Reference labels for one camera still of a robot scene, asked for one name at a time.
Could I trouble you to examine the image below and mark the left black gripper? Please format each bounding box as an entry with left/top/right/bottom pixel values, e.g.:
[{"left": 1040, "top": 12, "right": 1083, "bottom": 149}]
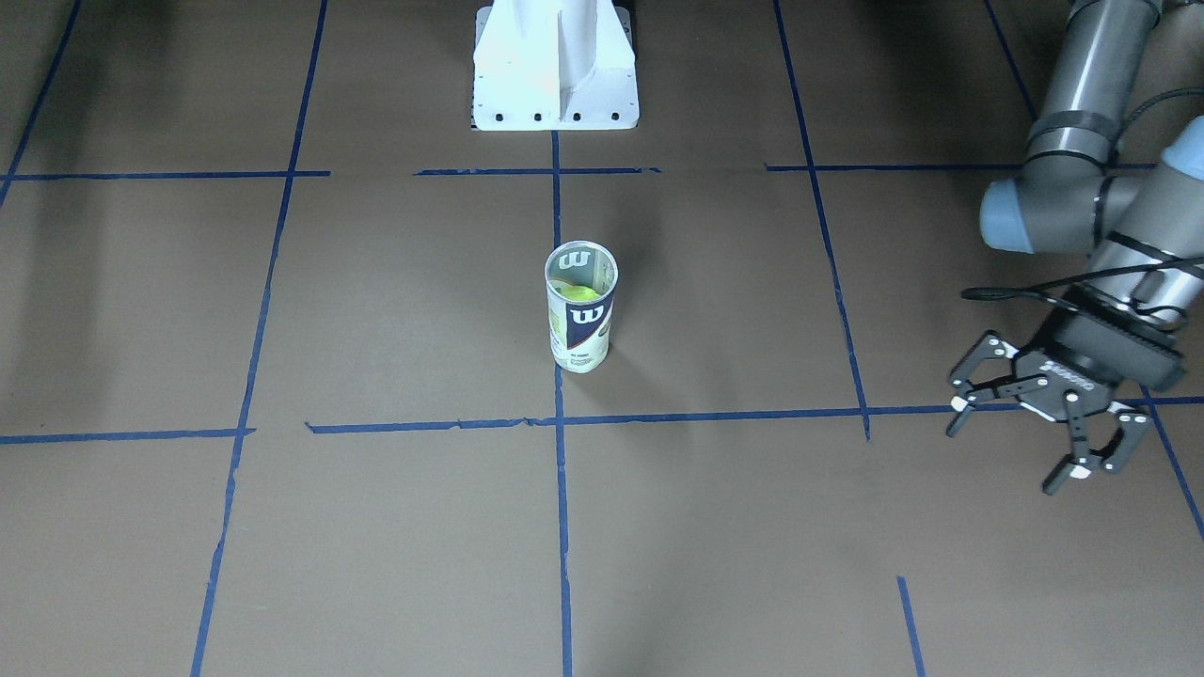
[{"left": 945, "top": 311, "right": 1185, "bottom": 496}]

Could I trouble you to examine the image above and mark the clear tennis ball can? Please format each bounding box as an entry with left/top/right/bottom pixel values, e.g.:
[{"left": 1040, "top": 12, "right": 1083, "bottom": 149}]
[{"left": 545, "top": 240, "right": 620, "bottom": 373}]

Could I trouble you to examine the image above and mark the yellow tennis ball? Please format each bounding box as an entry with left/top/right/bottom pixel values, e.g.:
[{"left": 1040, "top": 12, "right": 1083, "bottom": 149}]
[{"left": 553, "top": 281, "right": 603, "bottom": 304}]

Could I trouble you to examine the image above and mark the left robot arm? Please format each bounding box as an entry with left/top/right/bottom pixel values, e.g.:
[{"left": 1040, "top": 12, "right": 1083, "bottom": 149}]
[{"left": 946, "top": 1, "right": 1203, "bottom": 496}]

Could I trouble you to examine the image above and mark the white pedestal column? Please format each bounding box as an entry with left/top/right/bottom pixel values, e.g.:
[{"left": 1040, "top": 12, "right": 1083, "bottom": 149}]
[{"left": 470, "top": 1, "right": 641, "bottom": 133}]

